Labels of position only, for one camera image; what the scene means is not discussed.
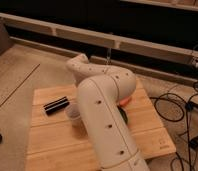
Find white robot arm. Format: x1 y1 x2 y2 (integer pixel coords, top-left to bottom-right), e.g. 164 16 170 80
66 54 150 171

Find green bowl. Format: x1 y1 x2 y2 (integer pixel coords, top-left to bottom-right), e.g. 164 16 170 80
117 106 128 124

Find clear plastic cup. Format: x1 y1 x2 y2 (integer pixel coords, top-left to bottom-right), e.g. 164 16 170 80
65 103 81 126

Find black rectangular box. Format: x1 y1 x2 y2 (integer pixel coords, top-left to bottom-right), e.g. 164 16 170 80
43 96 70 115

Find orange handled tool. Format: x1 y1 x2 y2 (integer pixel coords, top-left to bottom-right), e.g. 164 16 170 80
119 96 132 107

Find white shelf frame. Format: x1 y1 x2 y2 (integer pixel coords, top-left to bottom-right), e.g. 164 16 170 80
0 12 198 68

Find black cables on floor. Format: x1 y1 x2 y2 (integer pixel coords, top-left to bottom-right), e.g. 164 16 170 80
149 79 198 171

